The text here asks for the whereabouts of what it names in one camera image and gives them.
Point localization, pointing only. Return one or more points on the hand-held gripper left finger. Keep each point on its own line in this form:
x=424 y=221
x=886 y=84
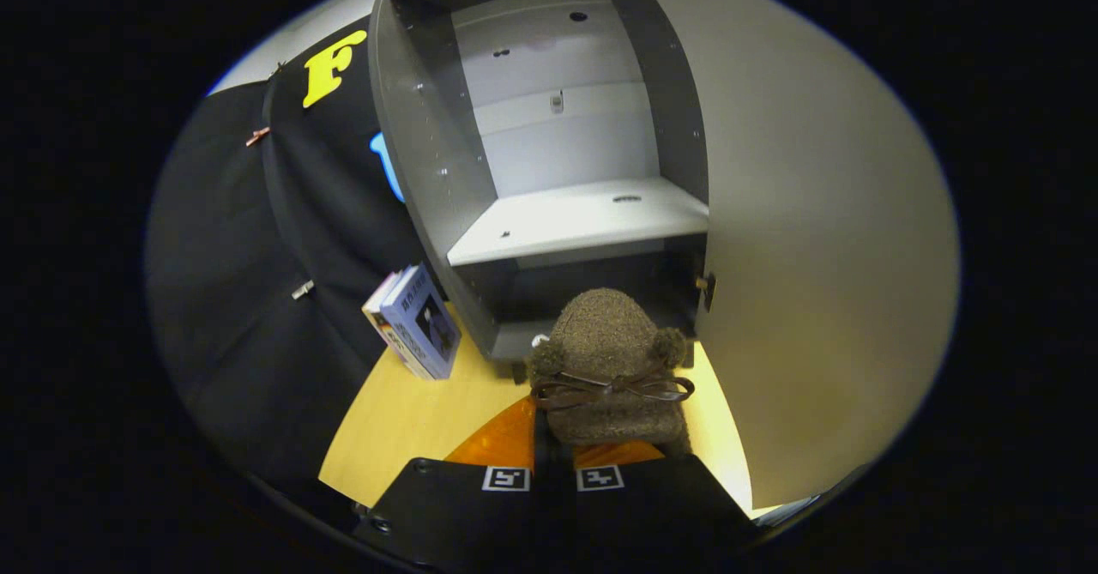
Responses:
x=446 y=514

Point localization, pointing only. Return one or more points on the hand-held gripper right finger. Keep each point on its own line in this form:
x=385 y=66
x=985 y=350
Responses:
x=660 y=514

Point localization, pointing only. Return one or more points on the brown fuzzy shoe with bow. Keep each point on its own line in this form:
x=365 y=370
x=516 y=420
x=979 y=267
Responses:
x=605 y=334

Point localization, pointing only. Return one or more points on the beige shoe cabinet door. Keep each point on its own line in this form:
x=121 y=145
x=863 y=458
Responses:
x=815 y=256

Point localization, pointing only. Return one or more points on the grey shoe cabinet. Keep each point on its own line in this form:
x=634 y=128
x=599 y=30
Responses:
x=429 y=171

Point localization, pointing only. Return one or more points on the white cabinet shelf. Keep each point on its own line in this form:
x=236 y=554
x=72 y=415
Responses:
x=575 y=218

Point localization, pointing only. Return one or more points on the blue paperback book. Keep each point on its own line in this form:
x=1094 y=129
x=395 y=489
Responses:
x=425 y=321

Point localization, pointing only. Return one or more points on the white paperback book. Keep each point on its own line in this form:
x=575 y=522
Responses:
x=377 y=312

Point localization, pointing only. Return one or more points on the silver clip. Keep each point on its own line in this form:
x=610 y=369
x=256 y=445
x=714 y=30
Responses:
x=302 y=289

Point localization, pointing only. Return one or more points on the black backdrop cloth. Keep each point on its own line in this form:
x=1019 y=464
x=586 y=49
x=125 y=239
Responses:
x=223 y=299

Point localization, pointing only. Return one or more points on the copper clip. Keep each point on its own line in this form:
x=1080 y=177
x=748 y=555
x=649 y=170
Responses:
x=257 y=136

